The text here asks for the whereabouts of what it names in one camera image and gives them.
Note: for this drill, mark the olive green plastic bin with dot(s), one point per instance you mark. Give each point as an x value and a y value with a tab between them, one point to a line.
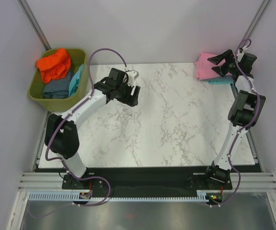
76	57

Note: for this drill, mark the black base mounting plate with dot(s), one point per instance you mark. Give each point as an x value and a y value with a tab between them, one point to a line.
183	171

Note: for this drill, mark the light blue cable duct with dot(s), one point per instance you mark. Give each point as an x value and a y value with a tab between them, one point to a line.
199	196

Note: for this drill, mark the folded grey blue t shirt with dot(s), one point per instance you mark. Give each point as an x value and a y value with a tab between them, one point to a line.
227	78

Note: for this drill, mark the dark blue t shirt in bin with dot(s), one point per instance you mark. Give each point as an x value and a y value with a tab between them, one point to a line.
58	89

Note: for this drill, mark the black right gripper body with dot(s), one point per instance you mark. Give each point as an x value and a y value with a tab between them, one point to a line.
231	66

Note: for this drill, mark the teal t shirt in bin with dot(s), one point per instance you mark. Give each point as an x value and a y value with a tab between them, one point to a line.
74	83

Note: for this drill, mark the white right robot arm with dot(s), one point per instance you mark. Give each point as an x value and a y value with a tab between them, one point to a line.
243	114

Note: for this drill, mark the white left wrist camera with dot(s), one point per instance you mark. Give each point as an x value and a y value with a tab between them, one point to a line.
132	76

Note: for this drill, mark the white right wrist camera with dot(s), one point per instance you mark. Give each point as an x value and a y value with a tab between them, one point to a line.
239	54

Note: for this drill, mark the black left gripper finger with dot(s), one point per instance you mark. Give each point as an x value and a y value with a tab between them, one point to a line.
136	94
130	103

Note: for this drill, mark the aluminium frame rail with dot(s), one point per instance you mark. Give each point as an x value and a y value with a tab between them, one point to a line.
246	182

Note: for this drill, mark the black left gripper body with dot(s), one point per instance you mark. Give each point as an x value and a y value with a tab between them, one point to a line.
124	92

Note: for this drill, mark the orange t shirt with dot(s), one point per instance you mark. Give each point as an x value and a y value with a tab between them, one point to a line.
54	66

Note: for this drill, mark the pink t shirt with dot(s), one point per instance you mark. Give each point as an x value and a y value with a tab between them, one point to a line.
204	67

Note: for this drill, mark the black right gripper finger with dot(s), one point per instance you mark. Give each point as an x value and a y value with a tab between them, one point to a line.
220	70
219	58

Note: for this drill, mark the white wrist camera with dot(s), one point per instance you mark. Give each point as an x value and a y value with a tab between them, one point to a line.
132	76
239	54

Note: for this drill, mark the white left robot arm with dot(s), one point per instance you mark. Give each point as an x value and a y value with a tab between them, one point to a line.
61	135

